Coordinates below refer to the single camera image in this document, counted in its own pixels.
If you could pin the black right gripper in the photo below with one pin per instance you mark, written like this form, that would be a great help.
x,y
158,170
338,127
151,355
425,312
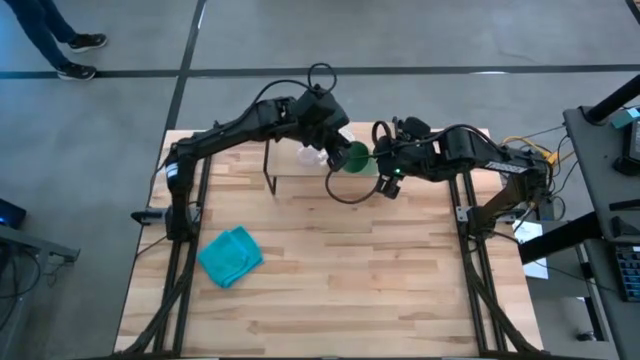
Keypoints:
x,y
412,152

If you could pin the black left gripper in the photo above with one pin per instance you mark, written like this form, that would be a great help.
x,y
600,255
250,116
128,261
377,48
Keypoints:
x,y
322,117

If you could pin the green cup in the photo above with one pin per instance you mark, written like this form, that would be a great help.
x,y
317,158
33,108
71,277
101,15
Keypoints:
x,y
359,159

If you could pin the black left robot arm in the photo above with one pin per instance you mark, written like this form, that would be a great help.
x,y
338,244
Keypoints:
x,y
225,132

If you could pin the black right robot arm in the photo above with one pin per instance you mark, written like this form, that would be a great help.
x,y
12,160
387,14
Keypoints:
x,y
500,167

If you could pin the wooden shelf with black legs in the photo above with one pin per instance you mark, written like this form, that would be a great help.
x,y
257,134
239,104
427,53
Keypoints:
x,y
292,165

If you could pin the teal folded cloth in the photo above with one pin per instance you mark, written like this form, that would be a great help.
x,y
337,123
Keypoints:
x,y
230,257

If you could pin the white paper sheet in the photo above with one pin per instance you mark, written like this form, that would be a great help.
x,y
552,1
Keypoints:
x,y
530,232

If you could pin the black diagonal beam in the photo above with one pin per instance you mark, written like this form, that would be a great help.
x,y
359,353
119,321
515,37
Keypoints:
x,y
560,237

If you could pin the grey side table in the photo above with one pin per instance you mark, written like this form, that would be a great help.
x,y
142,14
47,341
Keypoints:
x,y
595,165

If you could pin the black pole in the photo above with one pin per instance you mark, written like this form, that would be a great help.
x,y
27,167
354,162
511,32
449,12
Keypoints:
x,y
615,100

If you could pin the teal small box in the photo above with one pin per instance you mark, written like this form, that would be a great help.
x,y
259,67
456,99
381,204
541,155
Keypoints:
x,y
627,118

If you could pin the black keypad device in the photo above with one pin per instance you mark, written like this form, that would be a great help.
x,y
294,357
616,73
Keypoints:
x,y
630,272

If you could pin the grey side bench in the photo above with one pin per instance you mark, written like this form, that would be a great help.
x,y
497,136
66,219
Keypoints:
x,y
35,242

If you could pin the person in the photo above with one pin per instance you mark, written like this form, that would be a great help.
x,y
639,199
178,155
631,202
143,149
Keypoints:
x,y
40,25

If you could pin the black device with blue light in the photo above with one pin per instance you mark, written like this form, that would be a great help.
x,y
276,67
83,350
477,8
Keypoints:
x,y
11,214

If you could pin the black metal table frame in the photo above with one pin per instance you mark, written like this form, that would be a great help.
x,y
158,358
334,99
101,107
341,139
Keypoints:
x,y
182,300

